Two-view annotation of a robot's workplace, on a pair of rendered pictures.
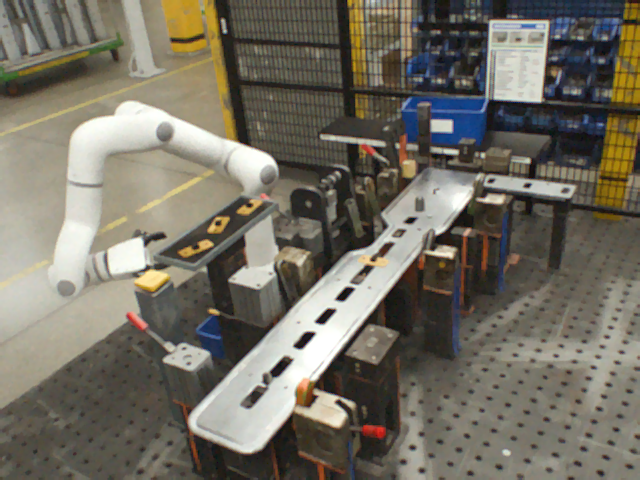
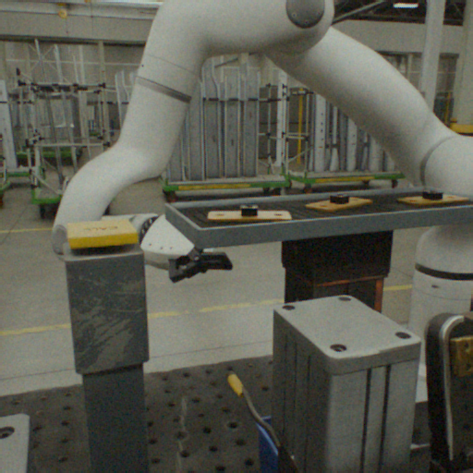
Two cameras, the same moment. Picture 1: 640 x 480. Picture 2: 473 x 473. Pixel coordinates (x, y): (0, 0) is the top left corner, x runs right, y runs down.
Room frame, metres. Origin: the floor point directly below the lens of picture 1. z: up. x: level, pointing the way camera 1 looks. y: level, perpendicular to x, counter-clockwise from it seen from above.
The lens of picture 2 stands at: (0.96, 0.04, 1.26)
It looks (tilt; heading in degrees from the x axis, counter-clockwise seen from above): 15 degrees down; 36
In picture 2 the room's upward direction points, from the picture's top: straight up
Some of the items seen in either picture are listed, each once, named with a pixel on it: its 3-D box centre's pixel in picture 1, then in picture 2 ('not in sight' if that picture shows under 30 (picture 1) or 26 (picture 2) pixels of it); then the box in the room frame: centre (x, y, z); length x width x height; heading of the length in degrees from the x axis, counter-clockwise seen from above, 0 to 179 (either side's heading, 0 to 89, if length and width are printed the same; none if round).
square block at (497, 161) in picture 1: (495, 197); not in sight; (2.01, -0.66, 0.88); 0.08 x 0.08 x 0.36; 57
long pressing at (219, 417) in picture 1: (372, 266); not in sight; (1.44, -0.14, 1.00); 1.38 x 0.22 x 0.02; 147
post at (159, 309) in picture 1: (172, 356); (116, 443); (1.24, 0.40, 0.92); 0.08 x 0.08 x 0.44; 57
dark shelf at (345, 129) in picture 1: (426, 138); not in sight; (2.32, -0.47, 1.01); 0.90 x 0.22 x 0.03; 57
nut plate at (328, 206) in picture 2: (218, 223); (339, 200); (1.47, 0.27, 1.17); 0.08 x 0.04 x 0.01; 168
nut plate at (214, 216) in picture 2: (195, 247); (248, 212); (1.35, 0.31, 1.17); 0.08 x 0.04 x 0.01; 126
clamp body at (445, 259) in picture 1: (440, 301); not in sight; (1.42, -0.32, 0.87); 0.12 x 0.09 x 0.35; 57
